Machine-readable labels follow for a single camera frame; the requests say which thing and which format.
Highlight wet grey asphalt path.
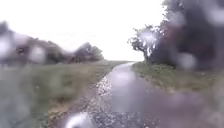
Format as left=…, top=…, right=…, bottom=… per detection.
left=49, top=61, right=224, bottom=128

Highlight small tree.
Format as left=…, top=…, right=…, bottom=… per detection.
left=127, top=24, right=162, bottom=62

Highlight grass verge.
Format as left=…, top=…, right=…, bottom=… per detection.
left=131, top=61, right=224, bottom=111

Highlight row of trees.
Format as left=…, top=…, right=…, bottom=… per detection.
left=0, top=21, right=105, bottom=66

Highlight grass field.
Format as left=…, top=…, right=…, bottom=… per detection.
left=0, top=60, right=129, bottom=128

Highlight large dark trees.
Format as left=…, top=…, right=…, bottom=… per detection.
left=148, top=0, right=224, bottom=71

